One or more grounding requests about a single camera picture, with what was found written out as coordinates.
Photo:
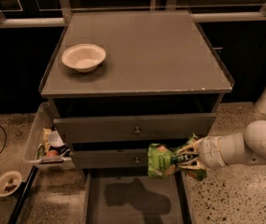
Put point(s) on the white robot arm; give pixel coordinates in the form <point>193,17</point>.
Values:
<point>247,148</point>

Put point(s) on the metal railing frame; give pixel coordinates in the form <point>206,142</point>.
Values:
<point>23,21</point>

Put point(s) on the white paper bowl on cabinet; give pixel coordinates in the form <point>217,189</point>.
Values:
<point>83,57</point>

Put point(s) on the red item in bin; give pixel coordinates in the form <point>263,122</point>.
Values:
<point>52,153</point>

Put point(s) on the top grey drawer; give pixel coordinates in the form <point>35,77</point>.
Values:
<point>133,128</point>

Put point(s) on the white cup in bin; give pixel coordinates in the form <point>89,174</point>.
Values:
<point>55,140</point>

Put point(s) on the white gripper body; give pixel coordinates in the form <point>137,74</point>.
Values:
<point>211,152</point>

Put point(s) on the white bowl on floor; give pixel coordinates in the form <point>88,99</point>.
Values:
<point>9,183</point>

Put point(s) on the bottom grey open drawer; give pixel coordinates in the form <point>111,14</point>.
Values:
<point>129,196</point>

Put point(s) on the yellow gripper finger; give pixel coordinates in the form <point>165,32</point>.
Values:
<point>192,165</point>
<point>189,149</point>

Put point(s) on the grey drawer cabinet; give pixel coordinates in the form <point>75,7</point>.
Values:
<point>157,63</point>

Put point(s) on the clear plastic storage bin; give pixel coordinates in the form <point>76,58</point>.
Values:
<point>43,119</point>

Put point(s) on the green rice chip bag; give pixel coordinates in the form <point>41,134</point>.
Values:
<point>162,161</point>

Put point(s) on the black floor bar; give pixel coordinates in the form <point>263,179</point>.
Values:
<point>25,189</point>

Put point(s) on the middle grey drawer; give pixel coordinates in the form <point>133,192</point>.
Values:
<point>115,158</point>

